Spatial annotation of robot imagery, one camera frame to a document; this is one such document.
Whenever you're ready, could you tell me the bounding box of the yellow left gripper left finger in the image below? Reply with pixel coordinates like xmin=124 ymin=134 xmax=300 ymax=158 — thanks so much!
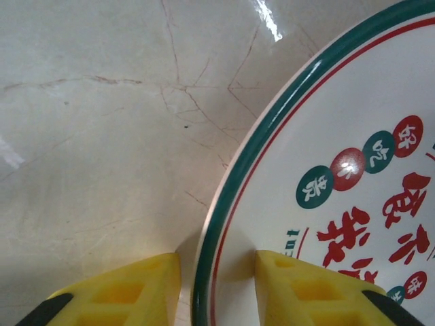
xmin=13 ymin=253 xmax=181 ymax=326

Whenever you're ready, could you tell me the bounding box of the plate with large red characters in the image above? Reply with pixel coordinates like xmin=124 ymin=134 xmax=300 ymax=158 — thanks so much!
xmin=190 ymin=0 xmax=435 ymax=326

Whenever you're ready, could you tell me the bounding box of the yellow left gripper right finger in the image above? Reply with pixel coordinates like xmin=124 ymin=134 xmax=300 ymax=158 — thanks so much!
xmin=254 ymin=249 xmax=435 ymax=326

